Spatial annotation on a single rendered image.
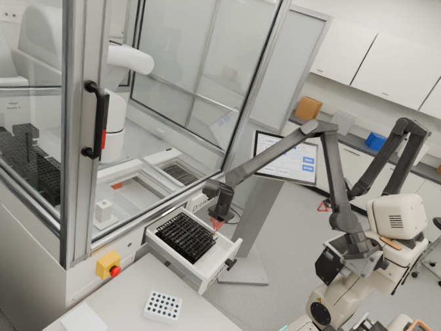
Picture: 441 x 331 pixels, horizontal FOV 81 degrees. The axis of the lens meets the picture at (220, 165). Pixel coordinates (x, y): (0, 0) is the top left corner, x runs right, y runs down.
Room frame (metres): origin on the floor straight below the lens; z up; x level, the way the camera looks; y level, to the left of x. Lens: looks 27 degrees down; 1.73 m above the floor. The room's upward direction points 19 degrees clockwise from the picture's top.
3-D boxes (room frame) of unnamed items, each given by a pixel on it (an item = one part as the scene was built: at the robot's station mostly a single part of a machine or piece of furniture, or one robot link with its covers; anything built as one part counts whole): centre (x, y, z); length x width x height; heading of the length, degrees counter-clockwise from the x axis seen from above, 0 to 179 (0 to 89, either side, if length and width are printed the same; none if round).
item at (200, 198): (1.21, 0.02, 0.87); 0.29 x 0.02 x 0.11; 157
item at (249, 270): (1.71, -0.42, 0.51); 0.50 x 0.45 x 1.02; 19
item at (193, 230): (0.87, 0.04, 0.87); 0.22 x 0.18 x 0.06; 67
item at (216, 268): (0.79, -0.15, 0.87); 0.29 x 0.02 x 0.11; 157
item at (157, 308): (0.59, 0.03, 0.78); 0.12 x 0.08 x 0.04; 93
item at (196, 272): (0.88, 0.05, 0.86); 0.40 x 0.26 x 0.06; 67
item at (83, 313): (0.46, 0.25, 0.77); 0.13 x 0.09 x 0.02; 66
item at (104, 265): (0.61, 0.26, 0.88); 0.07 x 0.05 x 0.07; 157
